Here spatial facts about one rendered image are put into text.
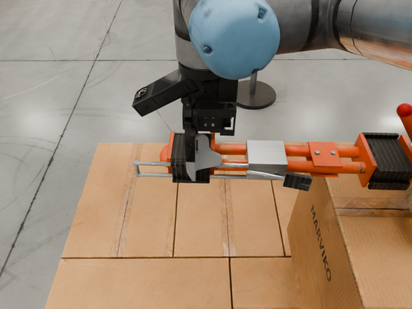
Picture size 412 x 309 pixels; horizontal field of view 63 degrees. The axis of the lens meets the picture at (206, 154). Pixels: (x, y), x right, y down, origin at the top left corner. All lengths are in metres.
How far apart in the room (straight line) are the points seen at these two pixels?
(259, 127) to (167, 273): 1.60
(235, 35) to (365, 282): 0.51
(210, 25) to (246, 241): 1.05
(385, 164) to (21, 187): 2.13
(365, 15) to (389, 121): 2.64
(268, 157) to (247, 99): 2.19
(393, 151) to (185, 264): 0.80
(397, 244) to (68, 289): 0.98
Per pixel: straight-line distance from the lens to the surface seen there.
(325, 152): 0.64
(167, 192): 1.41
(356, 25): 0.32
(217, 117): 0.50
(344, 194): 0.78
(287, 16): 0.34
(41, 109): 3.00
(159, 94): 0.51
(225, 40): 0.30
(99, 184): 1.50
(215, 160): 0.55
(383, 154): 0.68
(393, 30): 0.29
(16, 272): 2.06
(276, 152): 0.61
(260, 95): 2.83
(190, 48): 0.44
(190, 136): 0.51
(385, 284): 0.70
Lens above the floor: 1.64
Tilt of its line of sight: 45 degrees down
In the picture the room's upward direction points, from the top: straight up
